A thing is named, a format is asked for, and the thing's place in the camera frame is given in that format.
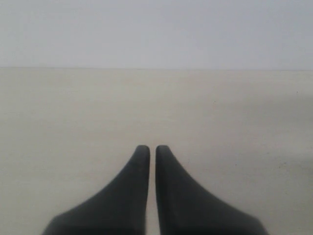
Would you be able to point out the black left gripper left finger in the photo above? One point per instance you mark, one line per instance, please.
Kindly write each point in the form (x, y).
(118, 209)

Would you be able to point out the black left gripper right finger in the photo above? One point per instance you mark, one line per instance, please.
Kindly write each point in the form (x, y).
(186, 208)

